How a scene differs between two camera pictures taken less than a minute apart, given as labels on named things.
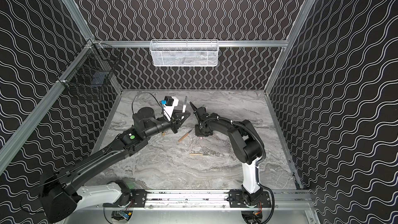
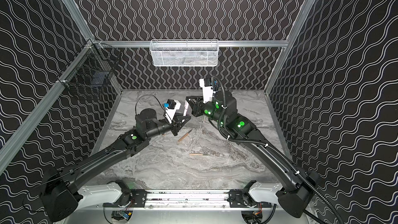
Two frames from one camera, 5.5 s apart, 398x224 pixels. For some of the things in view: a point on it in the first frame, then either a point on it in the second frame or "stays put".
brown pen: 182,138 stays put
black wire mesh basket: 90,72 stays put
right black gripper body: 201,121 to 199,108
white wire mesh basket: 185,53 stays put
